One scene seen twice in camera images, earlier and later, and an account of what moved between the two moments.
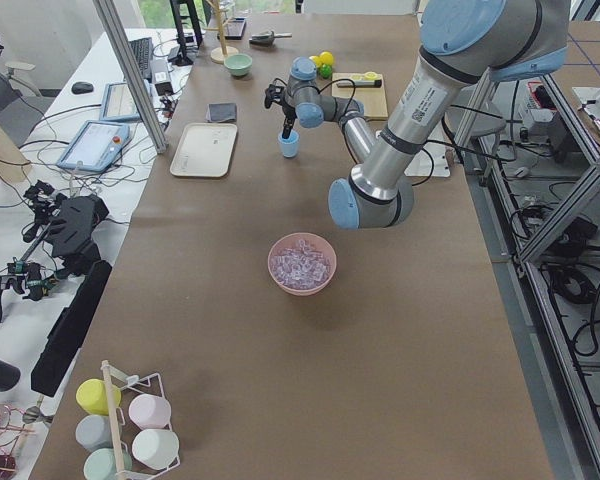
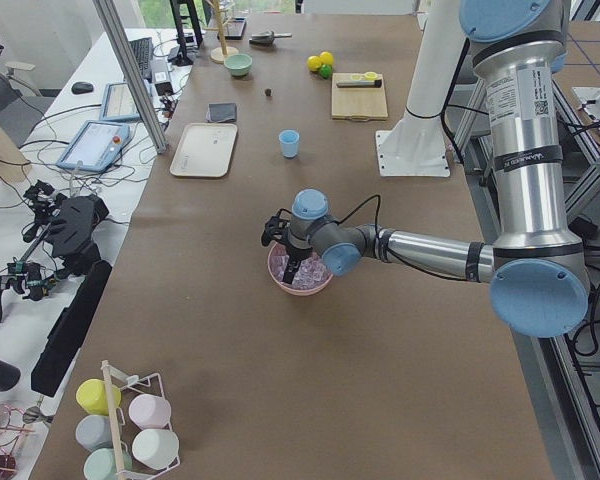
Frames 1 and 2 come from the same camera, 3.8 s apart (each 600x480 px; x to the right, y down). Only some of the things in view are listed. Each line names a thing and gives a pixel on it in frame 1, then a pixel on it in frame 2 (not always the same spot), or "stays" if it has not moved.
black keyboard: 143,52 stays
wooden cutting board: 372,98 stays
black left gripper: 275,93 -> 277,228
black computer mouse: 81,87 stays
